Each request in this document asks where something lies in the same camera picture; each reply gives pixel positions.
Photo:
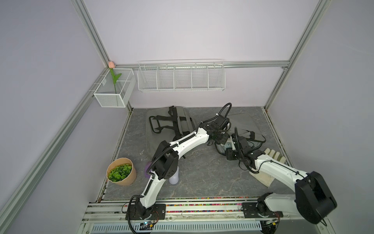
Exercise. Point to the brown pot with green plant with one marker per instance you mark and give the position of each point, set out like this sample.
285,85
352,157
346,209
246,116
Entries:
121,172

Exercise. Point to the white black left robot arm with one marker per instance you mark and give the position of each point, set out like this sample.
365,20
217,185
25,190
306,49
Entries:
165,164

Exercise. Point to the artificial pink tulip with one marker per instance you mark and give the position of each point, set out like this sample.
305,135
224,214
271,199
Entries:
115,76

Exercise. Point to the grey laptop bag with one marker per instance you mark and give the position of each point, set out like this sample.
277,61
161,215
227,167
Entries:
246,128

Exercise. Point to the grey bag with black straps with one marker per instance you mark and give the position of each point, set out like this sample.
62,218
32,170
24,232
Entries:
167,124

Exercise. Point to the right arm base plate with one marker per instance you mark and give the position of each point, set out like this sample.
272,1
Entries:
258,210

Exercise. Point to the purple pink object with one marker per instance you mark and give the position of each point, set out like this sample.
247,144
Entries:
146,169

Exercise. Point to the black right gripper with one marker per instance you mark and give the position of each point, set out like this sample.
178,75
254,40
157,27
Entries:
228,152

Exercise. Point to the white mesh wall basket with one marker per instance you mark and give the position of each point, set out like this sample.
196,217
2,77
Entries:
105,92

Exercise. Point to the lilac computer mouse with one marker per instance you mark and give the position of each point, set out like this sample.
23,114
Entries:
175,178

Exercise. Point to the white wire wall shelf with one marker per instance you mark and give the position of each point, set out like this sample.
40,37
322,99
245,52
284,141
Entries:
181,75

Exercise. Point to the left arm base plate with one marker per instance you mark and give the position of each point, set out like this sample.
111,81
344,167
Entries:
138,212

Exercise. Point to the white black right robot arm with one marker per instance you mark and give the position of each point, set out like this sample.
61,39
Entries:
311,197

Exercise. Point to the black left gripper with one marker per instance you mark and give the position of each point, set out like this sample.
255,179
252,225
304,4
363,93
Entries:
226,136

